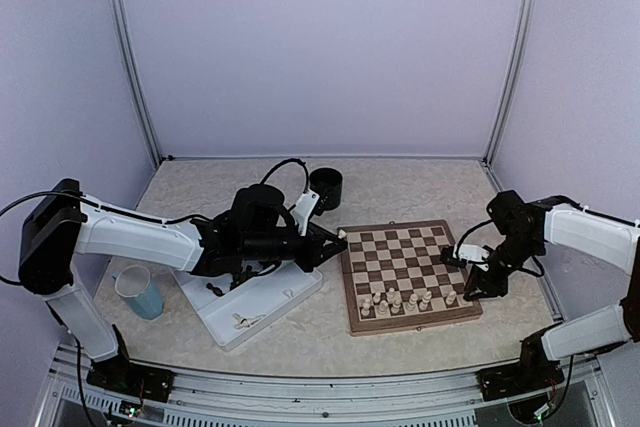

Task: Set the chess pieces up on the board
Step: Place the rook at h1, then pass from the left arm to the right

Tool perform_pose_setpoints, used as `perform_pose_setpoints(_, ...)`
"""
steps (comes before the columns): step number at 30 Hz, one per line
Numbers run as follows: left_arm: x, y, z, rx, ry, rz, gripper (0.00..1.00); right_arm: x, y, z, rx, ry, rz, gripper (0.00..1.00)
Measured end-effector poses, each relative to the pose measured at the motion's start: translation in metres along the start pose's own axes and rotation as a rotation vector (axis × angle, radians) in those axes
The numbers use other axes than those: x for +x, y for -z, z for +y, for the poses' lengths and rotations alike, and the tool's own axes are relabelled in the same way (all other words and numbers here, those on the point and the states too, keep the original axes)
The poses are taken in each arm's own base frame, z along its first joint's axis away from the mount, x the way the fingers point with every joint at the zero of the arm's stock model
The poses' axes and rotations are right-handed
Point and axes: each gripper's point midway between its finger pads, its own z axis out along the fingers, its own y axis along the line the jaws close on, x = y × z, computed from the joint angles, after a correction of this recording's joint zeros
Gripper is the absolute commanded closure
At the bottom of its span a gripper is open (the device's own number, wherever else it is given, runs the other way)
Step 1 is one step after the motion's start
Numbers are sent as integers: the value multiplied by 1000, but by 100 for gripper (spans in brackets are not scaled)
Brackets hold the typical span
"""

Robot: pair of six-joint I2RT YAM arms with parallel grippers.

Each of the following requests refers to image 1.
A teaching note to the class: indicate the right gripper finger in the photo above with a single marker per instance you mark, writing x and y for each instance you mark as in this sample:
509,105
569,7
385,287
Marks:
486,289
472,289

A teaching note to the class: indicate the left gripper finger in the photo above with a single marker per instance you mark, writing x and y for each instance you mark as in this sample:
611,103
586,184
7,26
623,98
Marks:
324,236
314,255

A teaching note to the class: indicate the dark chess pieces pile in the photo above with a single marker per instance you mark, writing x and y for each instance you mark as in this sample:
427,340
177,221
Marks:
237,279

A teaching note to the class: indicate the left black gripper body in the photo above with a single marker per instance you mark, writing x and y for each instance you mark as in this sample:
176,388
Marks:
264,248

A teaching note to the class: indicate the dark green cup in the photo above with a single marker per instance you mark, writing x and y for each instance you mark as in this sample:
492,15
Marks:
327,183

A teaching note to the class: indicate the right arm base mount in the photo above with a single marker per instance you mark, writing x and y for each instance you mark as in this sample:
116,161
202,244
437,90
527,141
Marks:
514,379

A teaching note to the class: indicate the left aluminium frame post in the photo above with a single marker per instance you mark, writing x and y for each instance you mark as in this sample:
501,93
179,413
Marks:
134,82

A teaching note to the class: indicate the right aluminium frame post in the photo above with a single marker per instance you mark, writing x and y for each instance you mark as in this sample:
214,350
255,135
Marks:
512,74

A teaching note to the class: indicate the white chess piece tall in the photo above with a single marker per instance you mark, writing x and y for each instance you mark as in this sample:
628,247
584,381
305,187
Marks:
412,303

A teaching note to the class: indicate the wooden chess board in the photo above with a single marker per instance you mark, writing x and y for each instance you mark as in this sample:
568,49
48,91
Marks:
405,256

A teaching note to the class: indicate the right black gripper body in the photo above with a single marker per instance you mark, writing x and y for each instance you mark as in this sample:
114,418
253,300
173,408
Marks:
515,254

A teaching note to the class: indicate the white chess pieces pile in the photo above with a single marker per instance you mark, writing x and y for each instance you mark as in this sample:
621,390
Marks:
245,322

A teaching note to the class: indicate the aluminium front rail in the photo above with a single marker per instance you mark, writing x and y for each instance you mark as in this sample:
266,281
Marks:
207,398

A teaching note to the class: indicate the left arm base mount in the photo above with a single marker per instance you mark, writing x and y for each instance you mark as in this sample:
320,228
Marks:
131,379

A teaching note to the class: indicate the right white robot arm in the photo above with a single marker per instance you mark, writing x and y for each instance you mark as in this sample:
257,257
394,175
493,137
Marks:
550,263

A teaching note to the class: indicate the aluminium frame post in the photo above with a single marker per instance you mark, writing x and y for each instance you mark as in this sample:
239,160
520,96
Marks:
512,74
134,82

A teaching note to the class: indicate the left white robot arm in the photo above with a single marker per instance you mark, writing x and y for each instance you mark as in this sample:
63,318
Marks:
67,222

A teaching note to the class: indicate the white plastic tray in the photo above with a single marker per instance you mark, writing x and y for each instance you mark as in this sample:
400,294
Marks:
272,295

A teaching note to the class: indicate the light blue pitcher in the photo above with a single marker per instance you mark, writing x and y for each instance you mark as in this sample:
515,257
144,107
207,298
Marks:
136,287

